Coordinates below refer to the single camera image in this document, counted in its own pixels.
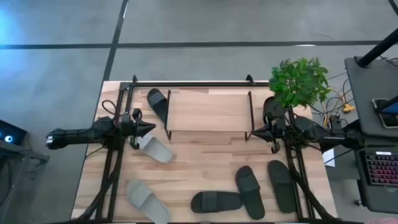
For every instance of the black power adapter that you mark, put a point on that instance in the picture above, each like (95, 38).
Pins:
(335, 121)

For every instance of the black rubber slide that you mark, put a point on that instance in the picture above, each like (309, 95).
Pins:
(157, 101)
(214, 202)
(281, 186)
(250, 193)

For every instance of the black frame clamp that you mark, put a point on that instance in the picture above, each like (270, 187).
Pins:
(250, 79)
(134, 79)

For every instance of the green leafy plant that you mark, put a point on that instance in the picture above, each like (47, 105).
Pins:
(298, 82)

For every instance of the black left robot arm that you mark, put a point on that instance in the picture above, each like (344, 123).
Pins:
(77, 137)

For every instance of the white paper sheet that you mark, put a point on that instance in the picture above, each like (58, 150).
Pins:
(329, 158)

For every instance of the wooden shelf with black frame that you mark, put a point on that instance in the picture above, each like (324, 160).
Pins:
(208, 112)

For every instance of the small grey caster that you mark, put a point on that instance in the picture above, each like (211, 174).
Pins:
(358, 202)

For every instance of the smartphone in black case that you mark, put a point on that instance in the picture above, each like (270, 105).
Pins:
(385, 119)

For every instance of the dark grey lower desk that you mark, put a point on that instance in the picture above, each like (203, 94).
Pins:
(360, 193)

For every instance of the black aluminium rig frame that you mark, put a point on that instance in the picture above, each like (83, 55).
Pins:
(202, 84)

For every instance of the grey rubber slide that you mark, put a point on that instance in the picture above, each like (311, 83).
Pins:
(146, 199)
(157, 151)

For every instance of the dark grey equipment stand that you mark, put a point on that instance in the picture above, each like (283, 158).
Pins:
(12, 174)

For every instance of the black diagonal bar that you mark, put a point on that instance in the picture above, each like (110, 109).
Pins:
(353, 125)

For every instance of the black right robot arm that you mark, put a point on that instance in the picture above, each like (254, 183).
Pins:
(314, 133)

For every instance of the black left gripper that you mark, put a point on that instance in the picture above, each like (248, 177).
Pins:
(132, 127)

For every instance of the black box with blue light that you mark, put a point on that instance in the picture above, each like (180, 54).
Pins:
(15, 132)

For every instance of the backlit keyboard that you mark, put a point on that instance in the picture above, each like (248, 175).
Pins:
(382, 169)

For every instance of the black round pole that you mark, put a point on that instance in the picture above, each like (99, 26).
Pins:
(377, 48)

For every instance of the black plant pot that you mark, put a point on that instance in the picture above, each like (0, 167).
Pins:
(273, 107)

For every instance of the grey desk top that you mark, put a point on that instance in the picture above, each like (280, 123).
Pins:
(360, 93)

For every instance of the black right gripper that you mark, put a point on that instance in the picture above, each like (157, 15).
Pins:
(278, 132)

